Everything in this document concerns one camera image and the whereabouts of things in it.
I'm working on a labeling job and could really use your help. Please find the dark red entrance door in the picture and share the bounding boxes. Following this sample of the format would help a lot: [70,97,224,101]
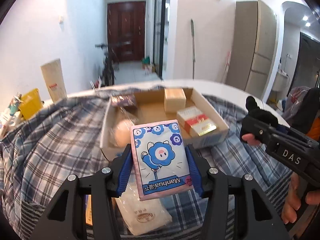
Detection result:
[107,1,146,62]

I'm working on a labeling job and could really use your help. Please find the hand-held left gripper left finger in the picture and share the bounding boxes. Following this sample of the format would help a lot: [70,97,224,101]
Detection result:
[29,146,135,240]

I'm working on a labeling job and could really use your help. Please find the pink white folded rack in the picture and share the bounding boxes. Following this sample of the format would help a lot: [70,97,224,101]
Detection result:
[221,51,232,83]

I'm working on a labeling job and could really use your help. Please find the cardboard box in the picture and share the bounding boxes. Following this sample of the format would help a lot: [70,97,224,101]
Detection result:
[100,87,230,162]

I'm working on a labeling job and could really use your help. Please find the bag of clothes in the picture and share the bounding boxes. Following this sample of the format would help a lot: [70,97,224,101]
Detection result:
[282,85,311,120]

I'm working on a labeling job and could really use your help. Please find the cartoon flower tissue pack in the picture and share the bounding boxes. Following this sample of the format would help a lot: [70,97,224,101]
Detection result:
[129,119,195,202]

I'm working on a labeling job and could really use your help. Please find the white blue-print tissue pack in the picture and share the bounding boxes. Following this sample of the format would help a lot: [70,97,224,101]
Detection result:
[0,112,21,138]

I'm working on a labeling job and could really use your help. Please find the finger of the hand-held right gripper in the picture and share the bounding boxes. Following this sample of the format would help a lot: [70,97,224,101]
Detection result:
[240,115,278,143]
[275,126,311,143]

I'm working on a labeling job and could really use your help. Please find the blue plaid cloth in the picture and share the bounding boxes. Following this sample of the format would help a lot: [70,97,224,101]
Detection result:
[0,85,300,240]

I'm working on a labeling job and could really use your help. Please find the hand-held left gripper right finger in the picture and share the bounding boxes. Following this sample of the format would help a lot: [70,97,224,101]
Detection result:
[185,144,292,240]

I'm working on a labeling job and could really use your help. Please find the small brown box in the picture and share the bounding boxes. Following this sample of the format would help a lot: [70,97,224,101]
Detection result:
[164,88,187,113]

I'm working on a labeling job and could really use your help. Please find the black bicycle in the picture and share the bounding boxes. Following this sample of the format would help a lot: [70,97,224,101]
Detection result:
[94,41,130,87]

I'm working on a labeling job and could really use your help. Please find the grey mop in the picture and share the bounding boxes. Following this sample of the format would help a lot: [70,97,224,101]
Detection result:
[190,19,197,79]

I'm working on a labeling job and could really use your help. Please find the white and red cigarette pack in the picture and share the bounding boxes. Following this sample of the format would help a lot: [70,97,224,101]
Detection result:
[176,106,217,137]

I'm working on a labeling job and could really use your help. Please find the yellow plastic container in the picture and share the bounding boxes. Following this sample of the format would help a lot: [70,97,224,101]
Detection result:
[19,88,43,120]

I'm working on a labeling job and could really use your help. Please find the beige refrigerator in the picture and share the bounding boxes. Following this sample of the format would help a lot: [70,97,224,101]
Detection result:
[235,0,282,100]

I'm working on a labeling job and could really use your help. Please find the white sink cabinet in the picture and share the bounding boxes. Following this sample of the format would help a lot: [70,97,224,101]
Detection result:
[274,70,288,92]

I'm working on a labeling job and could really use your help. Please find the teal packet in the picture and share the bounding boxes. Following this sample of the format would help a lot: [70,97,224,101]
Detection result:
[9,92,23,117]

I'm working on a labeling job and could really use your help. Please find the beige marbled tumbler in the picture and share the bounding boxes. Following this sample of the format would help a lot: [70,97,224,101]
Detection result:
[41,58,67,103]

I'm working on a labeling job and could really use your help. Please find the black-framed glass sliding door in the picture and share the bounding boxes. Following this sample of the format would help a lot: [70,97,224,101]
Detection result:
[152,0,172,79]

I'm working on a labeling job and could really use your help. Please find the white plastic-wrapped packet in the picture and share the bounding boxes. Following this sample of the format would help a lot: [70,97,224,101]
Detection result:
[116,187,173,236]

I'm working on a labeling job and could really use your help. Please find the round beige item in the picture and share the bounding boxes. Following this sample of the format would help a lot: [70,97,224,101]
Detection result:
[111,119,133,147]

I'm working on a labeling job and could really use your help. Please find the person's right hand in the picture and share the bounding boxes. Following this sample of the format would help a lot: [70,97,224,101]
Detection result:
[281,173,320,225]

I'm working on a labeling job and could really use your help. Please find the black fabric item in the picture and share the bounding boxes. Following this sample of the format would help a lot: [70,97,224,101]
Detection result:
[240,96,278,146]

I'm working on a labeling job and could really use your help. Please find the yellow and blue cigarette pack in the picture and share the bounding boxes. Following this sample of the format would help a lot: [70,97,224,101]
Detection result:
[85,194,94,227]

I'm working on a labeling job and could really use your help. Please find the boxes on hallway floor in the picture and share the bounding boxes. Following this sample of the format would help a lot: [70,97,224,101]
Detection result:
[141,56,157,76]

